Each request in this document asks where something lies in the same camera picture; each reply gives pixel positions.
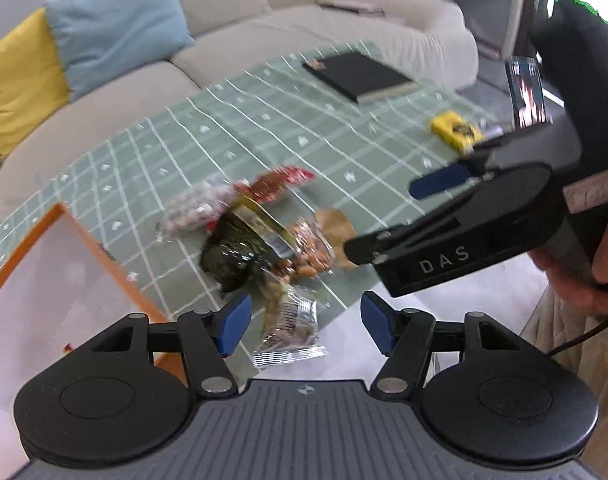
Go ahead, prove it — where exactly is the orange glazed nuts packet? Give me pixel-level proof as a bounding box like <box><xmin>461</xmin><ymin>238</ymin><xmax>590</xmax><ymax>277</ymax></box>
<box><xmin>272</xmin><ymin>208</ymin><xmax>357</xmax><ymax>281</ymax></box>

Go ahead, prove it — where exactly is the clear packet of brown nuts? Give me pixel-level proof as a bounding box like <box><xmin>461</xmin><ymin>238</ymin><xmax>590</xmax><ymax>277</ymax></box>
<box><xmin>252</xmin><ymin>270</ymin><xmax>328</xmax><ymax>370</ymax></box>

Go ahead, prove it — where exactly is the dark device on sofa arm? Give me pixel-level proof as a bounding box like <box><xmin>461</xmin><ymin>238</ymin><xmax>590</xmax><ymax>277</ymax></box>
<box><xmin>318</xmin><ymin>0</ymin><xmax>385</xmax><ymax>16</ymax></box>

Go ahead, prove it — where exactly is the person's right hand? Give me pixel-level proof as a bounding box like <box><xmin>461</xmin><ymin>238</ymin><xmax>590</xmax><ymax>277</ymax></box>
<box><xmin>528</xmin><ymin>225</ymin><xmax>608</xmax><ymax>316</ymax></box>

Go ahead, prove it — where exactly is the yellow small box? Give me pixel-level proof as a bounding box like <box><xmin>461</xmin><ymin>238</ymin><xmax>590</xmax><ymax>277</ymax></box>
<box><xmin>430</xmin><ymin>110</ymin><xmax>485</xmax><ymax>155</ymax></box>

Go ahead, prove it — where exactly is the green checked tablecloth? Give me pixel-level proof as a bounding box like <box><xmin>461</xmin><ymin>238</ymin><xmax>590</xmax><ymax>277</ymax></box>
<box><xmin>0</xmin><ymin>53</ymin><xmax>486</xmax><ymax>315</ymax></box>

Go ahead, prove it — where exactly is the dark green snack packet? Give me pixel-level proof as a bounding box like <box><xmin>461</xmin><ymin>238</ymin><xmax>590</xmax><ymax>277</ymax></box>
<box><xmin>200</xmin><ymin>196</ymin><xmax>298</xmax><ymax>295</ymax></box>

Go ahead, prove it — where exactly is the red snack packet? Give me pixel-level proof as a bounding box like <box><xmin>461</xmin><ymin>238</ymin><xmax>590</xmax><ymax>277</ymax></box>
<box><xmin>234</xmin><ymin>165</ymin><xmax>317</xmax><ymax>204</ymax></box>

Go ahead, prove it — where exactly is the phone with lit screen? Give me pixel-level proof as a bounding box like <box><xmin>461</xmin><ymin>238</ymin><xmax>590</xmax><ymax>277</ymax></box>
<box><xmin>505</xmin><ymin>58</ymin><xmax>548</xmax><ymax>129</ymax></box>

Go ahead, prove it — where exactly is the black notebook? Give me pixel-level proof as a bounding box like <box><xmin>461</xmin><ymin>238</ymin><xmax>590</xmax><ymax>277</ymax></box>
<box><xmin>302</xmin><ymin>52</ymin><xmax>417</xmax><ymax>105</ymax></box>

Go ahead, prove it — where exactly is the clear bag of pale nuts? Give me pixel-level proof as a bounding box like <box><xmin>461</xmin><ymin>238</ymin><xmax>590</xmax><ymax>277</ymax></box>
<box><xmin>156</xmin><ymin>174</ymin><xmax>237</xmax><ymax>240</ymax></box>

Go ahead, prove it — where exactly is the orange cardboard box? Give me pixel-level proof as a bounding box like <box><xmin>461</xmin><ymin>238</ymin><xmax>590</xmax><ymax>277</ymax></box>
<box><xmin>0</xmin><ymin>205</ymin><xmax>189</xmax><ymax>479</ymax></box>

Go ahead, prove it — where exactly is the yellow cushion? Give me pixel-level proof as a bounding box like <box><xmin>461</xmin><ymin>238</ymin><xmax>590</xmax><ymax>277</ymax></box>
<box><xmin>0</xmin><ymin>8</ymin><xmax>70</xmax><ymax>159</ymax></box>

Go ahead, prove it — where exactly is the light blue cushion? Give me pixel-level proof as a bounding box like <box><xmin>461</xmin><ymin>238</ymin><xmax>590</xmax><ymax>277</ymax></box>
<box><xmin>45</xmin><ymin>0</ymin><xmax>193</xmax><ymax>101</ymax></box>

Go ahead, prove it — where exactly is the beige fabric sofa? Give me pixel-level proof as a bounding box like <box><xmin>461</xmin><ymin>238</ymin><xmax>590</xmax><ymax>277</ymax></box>
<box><xmin>0</xmin><ymin>0</ymin><xmax>479</xmax><ymax>224</ymax></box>

